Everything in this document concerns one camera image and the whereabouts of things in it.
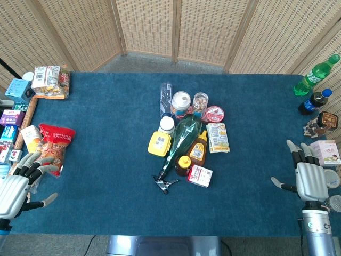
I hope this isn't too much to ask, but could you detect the black metal corkscrew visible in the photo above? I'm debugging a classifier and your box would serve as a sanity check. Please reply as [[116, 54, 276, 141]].
[[152, 174, 180, 195]]

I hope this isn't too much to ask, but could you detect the woven bamboo folding screen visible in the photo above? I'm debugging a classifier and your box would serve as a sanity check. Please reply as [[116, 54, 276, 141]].
[[0, 0, 341, 142]]

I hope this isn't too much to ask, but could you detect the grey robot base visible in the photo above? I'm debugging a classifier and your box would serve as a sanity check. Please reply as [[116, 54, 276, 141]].
[[106, 235, 222, 256]]

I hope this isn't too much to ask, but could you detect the white and red box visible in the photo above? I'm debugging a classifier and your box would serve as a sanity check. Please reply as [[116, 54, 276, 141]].
[[186, 164, 214, 188]]

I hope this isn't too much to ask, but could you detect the brown lidded box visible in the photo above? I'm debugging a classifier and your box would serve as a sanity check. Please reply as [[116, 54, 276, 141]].
[[316, 111, 339, 129]]

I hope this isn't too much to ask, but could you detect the white box with flower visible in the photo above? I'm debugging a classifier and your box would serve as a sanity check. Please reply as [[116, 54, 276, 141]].
[[8, 149, 23, 162]]

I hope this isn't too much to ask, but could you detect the bag of dark candies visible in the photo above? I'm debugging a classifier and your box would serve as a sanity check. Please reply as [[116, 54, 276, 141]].
[[303, 117, 329, 139]]

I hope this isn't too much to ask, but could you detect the snack jar with white lid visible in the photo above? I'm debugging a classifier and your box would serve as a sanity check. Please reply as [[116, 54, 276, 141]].
[[170, 91, 192, 119]]

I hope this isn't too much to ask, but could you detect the clear plastic water bottle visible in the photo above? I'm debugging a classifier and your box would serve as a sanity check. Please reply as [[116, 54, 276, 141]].
[[159, 82, 174, 118]]

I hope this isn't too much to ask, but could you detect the white and orange carton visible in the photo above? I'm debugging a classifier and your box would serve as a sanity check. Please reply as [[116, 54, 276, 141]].
[[20, 124, 44, 154]]

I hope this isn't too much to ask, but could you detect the yellow lidded box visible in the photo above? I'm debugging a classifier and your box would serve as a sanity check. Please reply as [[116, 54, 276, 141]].
[[147, 131, 172, 158]]

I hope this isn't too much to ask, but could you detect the blue carpet table cover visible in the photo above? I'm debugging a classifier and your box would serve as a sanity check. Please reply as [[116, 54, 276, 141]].
[[10, 71, 331, 237]]

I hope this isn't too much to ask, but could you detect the dark cola bottle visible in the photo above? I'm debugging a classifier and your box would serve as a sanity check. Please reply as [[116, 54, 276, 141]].
[[297, 88, 334, 116]]

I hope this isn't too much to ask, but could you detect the green glass bottle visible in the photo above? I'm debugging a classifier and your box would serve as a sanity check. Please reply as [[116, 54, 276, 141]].
[[159, 114, 204, 175]]

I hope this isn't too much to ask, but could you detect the tall honey squeeze bottle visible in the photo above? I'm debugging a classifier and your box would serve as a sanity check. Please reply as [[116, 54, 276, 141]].
[[186, 130, 208, 166]]

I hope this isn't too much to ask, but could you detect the light blue box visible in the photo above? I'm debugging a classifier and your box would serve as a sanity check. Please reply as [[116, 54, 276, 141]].
[[4, 78, 36, 105]]

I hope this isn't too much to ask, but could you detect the small amber jar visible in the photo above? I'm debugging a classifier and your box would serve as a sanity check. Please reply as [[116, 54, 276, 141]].
[[175, 155, 193, 177]]

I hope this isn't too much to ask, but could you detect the box with red fruit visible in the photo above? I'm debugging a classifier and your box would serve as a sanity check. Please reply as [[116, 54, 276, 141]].
[[0, 140, 14, 164]]

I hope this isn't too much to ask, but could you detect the snack bag with white label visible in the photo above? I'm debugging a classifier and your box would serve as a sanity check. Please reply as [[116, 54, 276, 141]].
[[31, 65, 71, 100]]

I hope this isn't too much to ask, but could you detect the green soda bottle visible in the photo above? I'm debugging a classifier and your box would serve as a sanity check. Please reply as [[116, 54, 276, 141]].
[[293, 53, 341, 97]]

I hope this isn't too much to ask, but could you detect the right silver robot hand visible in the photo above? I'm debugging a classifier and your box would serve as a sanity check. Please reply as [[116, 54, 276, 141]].
[[271, 139, 330, 203]]

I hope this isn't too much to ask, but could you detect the clear round container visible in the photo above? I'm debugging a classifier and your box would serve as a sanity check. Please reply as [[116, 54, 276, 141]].
[[323, 168, 341, 189]]

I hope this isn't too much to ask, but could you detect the blue and white box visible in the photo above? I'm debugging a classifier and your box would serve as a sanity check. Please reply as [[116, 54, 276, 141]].
[[0, 124, 20, 146]]

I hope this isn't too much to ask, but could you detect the pale printed snack packet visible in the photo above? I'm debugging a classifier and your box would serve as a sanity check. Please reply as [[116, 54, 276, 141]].
[[206, 122, 231, 154]]

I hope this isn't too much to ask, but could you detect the wooden rail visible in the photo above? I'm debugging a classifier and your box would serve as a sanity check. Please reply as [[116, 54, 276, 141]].
[[13, 95, 39, 151]]

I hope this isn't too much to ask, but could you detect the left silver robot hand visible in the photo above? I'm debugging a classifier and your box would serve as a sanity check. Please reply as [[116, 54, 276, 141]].
[[0, 151, 59, 220]]

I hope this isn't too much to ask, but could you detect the purple box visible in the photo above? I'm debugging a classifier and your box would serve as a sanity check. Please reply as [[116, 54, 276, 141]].
[[0, 109, 26, 127]]

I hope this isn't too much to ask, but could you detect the red lidded round cup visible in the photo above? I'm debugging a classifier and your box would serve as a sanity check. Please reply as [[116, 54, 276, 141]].
[[206, 105, 225, 124]]

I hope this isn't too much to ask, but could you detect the red snack bag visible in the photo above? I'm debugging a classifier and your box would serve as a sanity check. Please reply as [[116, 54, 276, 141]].
[[34, 123, 76, 178]]

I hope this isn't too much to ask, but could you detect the clear glass jar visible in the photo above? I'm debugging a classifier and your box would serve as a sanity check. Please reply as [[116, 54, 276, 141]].
[[324, 195, 341, 213]]

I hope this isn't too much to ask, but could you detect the bottle with white cap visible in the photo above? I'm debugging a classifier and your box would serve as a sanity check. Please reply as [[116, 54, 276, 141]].
[[158, 116, 176, 135]]

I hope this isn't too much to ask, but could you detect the black floor cable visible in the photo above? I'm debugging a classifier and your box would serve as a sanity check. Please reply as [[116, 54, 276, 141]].
[[84, 235, 97, 256]]

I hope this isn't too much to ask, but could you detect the clear jar of nuts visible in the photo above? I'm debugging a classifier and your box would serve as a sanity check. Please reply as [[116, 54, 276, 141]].
[[192, 92, 209, 119]]

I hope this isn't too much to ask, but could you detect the pink and white box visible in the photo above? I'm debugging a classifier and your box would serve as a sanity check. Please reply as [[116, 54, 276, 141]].
[[310, 140, 341, 167]]

